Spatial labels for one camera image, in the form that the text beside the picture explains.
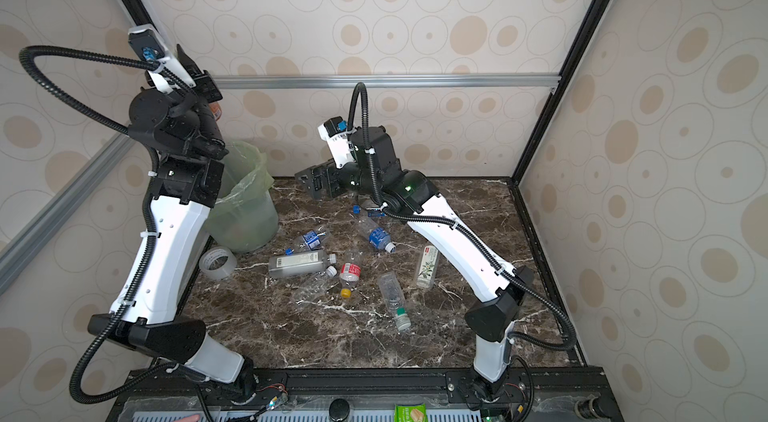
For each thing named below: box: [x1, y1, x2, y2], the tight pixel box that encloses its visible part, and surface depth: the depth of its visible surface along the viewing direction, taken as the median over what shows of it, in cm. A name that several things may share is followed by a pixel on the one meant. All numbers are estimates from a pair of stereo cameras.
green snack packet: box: [394, 403, 428, 422], surface depth 70 cm
